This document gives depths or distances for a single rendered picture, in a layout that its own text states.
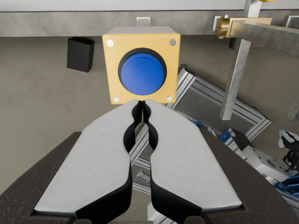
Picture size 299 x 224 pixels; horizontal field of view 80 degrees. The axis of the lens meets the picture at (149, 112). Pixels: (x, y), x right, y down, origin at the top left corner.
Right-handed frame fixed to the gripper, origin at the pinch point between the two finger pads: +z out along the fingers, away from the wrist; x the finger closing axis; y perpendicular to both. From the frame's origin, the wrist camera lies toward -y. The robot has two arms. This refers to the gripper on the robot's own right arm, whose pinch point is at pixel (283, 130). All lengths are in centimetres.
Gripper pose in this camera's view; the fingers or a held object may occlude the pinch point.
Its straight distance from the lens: 89.9
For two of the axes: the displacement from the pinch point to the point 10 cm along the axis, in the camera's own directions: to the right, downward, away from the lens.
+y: 0.1, 8.6, 5.1
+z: -0.3, -5.1, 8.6
